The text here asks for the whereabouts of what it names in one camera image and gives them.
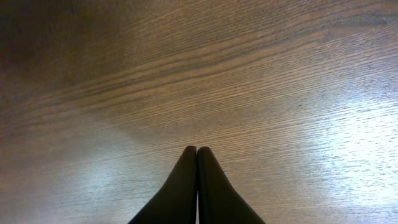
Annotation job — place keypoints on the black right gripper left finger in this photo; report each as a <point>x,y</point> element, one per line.
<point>176,200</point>

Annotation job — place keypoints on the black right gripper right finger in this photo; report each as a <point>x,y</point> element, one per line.
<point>218,202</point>

